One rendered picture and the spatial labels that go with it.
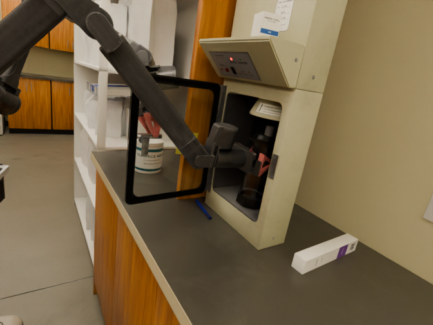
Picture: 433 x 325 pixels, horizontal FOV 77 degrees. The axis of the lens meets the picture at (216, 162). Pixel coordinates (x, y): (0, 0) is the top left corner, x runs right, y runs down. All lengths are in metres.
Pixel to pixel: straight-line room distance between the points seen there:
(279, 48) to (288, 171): 0.33
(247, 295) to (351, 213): 0.59
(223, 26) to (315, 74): 0.39
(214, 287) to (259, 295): 0.11
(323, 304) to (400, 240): 0.43
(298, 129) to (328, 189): 0.47
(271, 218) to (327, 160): 0.44
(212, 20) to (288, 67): 0.39
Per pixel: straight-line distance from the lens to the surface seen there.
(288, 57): 0.69
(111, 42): 0.60
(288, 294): 0.75
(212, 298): 0.68
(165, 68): 0.94
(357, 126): 1.12
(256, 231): 0.85
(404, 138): 1.05
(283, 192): 0.81
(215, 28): 1.00
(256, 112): 0.84
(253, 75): 0.78
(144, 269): 0.95
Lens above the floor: 1.41
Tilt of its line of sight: 17 degrees down
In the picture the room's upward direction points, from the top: 9 degrees clockwise
